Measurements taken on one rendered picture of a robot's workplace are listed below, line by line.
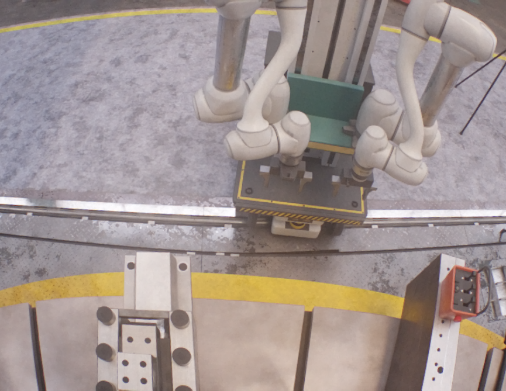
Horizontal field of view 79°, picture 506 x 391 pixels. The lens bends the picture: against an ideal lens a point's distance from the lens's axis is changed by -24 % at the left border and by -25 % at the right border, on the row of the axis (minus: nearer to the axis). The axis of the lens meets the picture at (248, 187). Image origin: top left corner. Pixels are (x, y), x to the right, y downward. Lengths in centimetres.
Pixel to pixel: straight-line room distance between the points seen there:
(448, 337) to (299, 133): 98
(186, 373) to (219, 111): 96
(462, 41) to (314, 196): 120
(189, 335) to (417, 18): 128
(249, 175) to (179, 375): 117
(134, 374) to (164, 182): 153
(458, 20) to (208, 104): 98
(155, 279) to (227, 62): 90
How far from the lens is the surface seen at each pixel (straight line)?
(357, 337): 179
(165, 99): 293
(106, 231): 231
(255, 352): 168
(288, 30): 120
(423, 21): 125
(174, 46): 350
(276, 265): 216
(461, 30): 124
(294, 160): 140
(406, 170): 137
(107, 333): 137
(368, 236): 237
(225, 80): 140
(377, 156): 136
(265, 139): 127
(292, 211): 195
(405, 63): 129
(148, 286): 162
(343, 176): 151
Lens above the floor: 196
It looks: 55 degrees down
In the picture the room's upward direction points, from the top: 6 degrees clockwise
